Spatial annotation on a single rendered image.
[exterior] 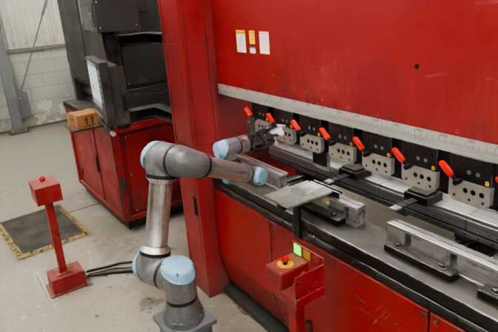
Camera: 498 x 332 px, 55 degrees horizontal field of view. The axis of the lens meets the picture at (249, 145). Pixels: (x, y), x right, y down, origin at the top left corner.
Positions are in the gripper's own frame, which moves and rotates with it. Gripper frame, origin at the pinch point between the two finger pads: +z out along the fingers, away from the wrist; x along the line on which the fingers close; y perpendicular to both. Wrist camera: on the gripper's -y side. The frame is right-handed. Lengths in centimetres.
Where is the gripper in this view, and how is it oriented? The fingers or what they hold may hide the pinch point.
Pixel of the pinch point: (280, 129)
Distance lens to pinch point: 222.6
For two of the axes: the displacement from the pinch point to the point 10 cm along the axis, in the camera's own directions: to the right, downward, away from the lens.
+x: 3.1, -5.9, -7.5
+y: 4.7, 7.8, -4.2
